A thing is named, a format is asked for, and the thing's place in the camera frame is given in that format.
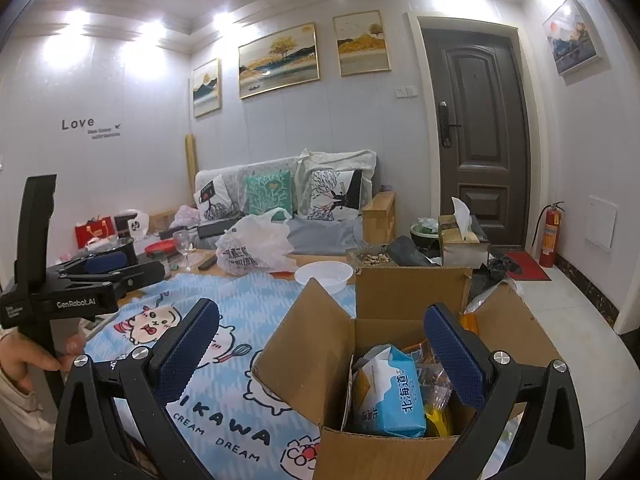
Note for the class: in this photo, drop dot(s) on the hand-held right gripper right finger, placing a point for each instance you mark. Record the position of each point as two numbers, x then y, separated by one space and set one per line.
455 355

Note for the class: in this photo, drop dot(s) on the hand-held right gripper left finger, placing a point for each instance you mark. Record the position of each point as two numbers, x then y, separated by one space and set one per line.
187 350

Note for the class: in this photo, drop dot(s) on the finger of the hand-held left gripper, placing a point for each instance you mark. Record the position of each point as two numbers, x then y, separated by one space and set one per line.
107 262
145 272

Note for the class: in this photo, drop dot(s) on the yellow snack packet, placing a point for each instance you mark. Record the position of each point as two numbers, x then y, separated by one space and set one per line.
437 422

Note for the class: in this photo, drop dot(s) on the blue snack packet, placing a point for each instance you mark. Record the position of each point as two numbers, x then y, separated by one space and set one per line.
395 400

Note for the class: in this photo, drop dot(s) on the cardboard box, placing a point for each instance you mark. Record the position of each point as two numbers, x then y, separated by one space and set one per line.
300 340

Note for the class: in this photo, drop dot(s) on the person's left forearm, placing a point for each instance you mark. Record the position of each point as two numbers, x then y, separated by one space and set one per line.
17 420

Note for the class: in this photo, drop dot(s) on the person's left hand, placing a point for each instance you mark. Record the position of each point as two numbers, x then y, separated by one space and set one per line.
20 355

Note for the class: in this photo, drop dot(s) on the black glossy container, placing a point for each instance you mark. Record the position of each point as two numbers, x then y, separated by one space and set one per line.
131 252

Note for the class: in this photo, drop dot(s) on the red lidded container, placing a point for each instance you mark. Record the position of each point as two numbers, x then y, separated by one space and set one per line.
160 248

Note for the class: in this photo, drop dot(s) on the red gift bag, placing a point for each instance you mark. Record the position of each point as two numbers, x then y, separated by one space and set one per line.
92 232

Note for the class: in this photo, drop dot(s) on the clear wrapped snack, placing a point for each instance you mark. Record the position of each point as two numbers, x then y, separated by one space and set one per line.
432 380

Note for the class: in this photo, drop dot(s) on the black appliance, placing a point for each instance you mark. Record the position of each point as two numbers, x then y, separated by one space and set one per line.
124 227

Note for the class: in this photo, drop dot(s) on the wine glass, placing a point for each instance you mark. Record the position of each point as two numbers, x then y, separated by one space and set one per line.
182 245

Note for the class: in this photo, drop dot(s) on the white paper bag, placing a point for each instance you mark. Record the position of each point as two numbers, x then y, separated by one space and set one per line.
141 222

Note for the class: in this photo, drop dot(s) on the wooden sofa armrest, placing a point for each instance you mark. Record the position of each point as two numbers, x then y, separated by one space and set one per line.
377 220
161 220

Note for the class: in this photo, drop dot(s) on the black remote control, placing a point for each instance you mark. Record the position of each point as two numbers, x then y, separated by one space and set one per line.
207 262

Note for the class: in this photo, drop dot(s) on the blue cartoon printed blanket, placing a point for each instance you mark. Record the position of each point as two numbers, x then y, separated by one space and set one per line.
240 310

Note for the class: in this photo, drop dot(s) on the crumpled clear plastic bag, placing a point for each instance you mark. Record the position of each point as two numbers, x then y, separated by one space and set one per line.
187 215

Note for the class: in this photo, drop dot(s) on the black plastic bag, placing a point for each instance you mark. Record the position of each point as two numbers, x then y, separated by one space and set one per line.
410 252
500 267

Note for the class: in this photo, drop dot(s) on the white black tree pillow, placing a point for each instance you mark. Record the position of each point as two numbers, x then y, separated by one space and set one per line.
212 197

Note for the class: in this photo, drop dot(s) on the tissue box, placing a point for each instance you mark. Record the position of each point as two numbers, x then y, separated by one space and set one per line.
462 252

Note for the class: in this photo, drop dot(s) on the white printed plastic bag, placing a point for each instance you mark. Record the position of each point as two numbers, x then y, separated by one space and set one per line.
255 250

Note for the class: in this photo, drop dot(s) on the red doormat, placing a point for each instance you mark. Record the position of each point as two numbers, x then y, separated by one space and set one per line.
530 266

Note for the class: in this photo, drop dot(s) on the rolled yellow mat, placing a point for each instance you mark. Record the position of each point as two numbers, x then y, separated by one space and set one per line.
191 160

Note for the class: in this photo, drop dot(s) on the dark trash bin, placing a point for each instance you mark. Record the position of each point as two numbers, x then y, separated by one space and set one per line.
425 235

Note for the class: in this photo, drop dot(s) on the tray of small beige pieces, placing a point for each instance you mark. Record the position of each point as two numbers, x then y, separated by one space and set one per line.
372 258

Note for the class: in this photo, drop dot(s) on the teal patterned pillow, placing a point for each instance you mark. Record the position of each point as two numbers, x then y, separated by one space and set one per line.
267 195

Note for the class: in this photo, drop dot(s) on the red fire extinguisher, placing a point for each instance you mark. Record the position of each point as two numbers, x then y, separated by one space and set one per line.
550 237

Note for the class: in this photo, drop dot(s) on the white plastic bowl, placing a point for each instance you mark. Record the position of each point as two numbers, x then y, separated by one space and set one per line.
325 275

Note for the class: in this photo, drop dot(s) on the grey sofa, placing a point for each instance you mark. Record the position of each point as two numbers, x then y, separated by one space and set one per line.
320 232

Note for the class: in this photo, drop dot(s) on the small framed landscape painting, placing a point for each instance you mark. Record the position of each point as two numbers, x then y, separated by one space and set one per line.
206 87

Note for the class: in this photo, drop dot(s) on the white tree print pillow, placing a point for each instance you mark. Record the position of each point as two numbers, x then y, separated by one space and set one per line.
325 195

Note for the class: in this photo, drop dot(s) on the dark brown door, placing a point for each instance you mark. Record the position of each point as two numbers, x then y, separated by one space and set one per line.
480 125

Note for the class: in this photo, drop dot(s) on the wide framed landscape painting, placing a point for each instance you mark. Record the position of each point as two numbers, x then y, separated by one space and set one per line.
277 60

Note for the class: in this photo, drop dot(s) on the square framed landscape painting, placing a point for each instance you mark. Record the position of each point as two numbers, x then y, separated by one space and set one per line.
361 42

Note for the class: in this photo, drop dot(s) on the white framed mountain painting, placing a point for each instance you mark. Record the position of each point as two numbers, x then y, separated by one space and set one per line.
572 37

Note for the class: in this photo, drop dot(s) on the black lettering wall decal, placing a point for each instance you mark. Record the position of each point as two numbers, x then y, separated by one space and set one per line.
65 124

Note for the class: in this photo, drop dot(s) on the white wall panel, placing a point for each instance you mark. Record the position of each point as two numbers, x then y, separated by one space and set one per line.
601 222

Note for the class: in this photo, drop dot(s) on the white light switch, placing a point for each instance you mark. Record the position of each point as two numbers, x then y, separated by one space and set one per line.
405 91

